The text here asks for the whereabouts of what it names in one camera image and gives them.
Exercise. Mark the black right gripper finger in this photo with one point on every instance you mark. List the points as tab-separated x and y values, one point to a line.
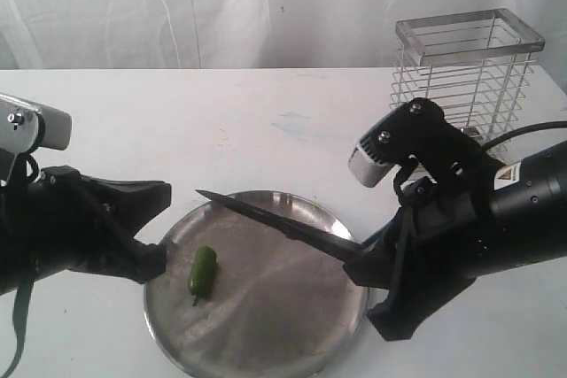
416	296
382	264

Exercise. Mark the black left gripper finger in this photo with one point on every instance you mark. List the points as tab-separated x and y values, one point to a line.
119	209
113	250

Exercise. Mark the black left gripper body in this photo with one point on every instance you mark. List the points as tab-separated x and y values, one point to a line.
49	240

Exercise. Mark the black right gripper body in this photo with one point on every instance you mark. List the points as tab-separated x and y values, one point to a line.
459	230

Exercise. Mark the black knife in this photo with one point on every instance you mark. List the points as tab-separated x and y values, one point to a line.
328	243

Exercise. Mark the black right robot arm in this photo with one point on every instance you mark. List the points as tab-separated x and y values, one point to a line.
535	207

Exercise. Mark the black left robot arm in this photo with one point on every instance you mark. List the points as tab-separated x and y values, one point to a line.
9	223

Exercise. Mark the round steel plate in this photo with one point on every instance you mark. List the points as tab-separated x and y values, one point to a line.
278	308

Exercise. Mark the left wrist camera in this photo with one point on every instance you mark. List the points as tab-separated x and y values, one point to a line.
27	126

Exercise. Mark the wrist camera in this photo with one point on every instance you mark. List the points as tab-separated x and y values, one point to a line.
27	126
416	129

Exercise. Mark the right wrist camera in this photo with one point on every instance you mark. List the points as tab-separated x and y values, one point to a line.
416	129

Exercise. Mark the wire metal utensil holder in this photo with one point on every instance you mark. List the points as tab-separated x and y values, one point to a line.
474	65

